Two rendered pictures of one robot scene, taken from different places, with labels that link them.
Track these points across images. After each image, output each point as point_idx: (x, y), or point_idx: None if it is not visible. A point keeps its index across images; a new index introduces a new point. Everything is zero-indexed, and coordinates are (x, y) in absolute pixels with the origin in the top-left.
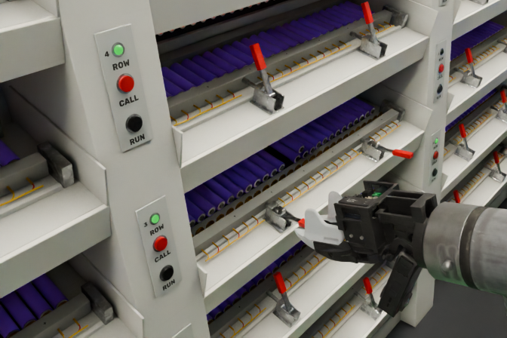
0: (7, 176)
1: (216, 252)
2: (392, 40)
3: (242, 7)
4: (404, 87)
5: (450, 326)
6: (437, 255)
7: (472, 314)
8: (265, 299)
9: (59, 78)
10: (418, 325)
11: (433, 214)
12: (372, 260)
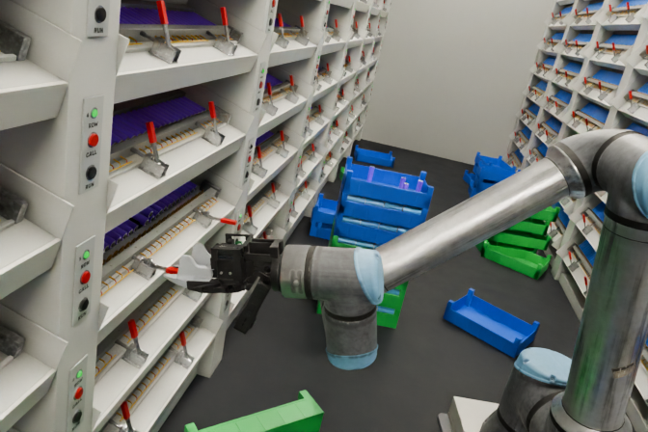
0: None
1: None
2: (223, 133)
3: (155, 93)
4: (222, 171)
5: (237, 372)
6: (289, 277)
7: (253, 362)
8: (112, 348)
9: (39, 128)
10: (211, 376)
11: (284, 252)
12: (237, 289)
